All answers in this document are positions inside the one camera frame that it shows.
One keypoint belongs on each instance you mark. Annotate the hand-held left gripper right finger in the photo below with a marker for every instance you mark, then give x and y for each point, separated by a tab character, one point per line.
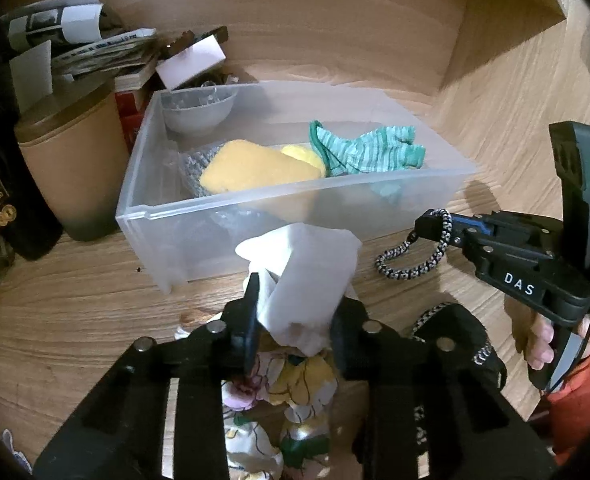
342	340

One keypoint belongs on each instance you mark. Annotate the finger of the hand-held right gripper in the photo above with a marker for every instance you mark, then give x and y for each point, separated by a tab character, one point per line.
432	225

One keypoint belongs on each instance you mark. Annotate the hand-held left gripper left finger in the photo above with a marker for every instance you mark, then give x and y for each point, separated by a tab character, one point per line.
249	310

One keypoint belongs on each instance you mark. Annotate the white cloth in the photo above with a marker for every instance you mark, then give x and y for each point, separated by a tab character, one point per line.
307	280

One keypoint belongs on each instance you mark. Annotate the clear plastic storage box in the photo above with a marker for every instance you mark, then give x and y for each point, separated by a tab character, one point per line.
295	210

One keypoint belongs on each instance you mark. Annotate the person's right forearm orange sleeve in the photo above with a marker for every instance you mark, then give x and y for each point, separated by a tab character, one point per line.
587	390

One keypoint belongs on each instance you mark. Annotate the person's right hand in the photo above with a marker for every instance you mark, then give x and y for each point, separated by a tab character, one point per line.
537	340

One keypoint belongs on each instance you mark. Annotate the floral printed cloth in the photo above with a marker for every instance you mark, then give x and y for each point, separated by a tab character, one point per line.
300	385

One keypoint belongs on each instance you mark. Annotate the green striped sock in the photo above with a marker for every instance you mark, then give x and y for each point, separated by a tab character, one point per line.
362	152

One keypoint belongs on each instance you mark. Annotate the large yellow sponge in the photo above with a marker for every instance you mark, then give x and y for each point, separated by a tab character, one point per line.
255	167

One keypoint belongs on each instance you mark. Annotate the small yellow sponge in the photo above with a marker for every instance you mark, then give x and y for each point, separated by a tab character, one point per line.
302	154

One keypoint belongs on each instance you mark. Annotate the grey mesh scourer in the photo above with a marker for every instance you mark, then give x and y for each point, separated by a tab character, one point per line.
190	167

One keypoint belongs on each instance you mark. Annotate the white bowl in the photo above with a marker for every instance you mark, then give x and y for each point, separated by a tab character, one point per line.
197	110

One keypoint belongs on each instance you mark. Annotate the beige round canister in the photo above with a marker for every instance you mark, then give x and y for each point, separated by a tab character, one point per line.
72	160

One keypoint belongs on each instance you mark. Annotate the red box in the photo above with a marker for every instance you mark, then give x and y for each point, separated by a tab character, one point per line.
129	110

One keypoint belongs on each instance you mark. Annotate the white card box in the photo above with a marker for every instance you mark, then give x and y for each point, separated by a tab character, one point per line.
190	62

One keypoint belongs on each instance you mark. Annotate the dark bottle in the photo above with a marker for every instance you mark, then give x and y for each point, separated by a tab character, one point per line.
10	160

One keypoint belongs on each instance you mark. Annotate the stack of papers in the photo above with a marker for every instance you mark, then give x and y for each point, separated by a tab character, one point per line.
85	35

